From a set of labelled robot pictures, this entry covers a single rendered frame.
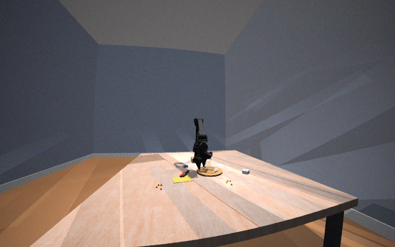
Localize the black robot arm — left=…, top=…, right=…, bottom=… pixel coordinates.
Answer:
left=193, top=118, right=213, bottom=159

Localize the tan round board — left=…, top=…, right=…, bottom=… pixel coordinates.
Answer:
left=196, top=166, right=223, bottom=177

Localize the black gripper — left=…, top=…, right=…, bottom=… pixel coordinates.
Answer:
left=193, top=149, right=207, bottom=170

